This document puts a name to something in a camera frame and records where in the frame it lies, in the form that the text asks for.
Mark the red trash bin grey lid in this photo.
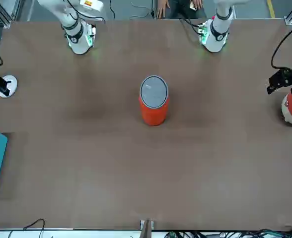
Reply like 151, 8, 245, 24
138, 75, 170, 126

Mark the black camera cable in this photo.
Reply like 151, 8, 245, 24
271, 20, 292, 70

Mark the black camera on white stand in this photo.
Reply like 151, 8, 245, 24
0, 70, 18, 98

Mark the aluminium post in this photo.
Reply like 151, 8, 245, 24
140, 219, 154, 238

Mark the black cable bundle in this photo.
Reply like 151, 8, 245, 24
165, 225, 292, 238

